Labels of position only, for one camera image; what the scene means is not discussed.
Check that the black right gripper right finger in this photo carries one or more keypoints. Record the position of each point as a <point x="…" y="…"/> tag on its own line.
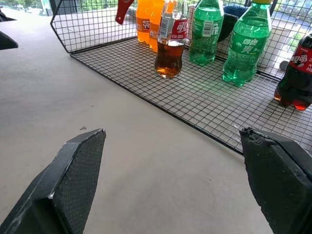
<point x="278" y="175"/>

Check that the orange soda plastic bottle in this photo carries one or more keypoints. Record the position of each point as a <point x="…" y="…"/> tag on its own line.
<point x="142" y="26"/>
<point x="154" y="36"/>

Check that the glass cola bottle red label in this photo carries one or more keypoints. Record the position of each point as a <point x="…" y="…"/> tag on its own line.
<point x="169" y="56"/>

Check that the dark cola plastic bottle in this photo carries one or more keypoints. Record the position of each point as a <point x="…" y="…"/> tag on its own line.
<point x="295" y="80"/>

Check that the dark blue round object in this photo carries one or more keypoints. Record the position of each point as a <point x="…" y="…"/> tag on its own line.
<point x="229" y="22"/>

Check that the red-handled tool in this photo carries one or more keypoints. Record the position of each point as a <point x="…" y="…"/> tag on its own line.
<point x="120" y="14"/>

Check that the green soda plastic bottle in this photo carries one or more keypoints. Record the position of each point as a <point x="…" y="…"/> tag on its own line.
<point x="203" y="44"/>
<point x="243" y="53"/>

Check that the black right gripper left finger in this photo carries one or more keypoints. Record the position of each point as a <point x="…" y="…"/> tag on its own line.
<point x="70" y="175"/>

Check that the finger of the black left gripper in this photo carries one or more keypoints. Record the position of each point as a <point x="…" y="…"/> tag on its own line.
<point x="7" y="41"/>
<point x="5" y="15"/>

